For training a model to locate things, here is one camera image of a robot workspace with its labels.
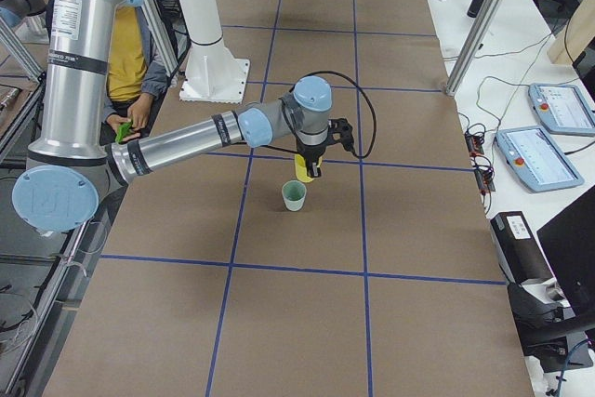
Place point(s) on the lower teach pendant tablet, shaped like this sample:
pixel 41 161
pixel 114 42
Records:
pixel 535 158

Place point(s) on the second grey robot arm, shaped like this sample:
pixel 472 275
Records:
pixel 14 12

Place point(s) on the aluminium frame post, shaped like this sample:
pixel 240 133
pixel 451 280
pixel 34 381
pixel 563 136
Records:
pixel 476 34

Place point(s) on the seated person yellow shirt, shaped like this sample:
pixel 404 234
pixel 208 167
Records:
pixel 137 80

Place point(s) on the yellow plastic cup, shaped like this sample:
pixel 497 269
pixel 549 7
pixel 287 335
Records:
pixel 301 171

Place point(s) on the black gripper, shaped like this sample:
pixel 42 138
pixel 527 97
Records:
pixel 310 154

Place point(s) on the small electronics board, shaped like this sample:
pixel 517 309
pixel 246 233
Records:
pixel 474 142

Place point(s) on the teach pendant tablet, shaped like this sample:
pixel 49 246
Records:
pixel 562 109
pixel 535 158

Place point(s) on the green handheld tool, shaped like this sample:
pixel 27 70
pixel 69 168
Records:
pixel 122 132

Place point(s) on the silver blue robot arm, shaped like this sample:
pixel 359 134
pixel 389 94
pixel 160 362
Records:
pixel 104 77

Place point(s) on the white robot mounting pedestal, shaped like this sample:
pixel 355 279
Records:
pixel 212 73

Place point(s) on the black box with label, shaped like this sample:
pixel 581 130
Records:
pixel 518 252

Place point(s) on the light green plastic cup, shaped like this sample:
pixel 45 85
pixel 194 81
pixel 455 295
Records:
pixel 294 194

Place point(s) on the black monitor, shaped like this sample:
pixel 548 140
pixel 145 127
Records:
pixel 568 244

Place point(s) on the upper teach pendant tablet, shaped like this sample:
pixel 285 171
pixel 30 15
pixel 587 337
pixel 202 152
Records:
pixel 562 109

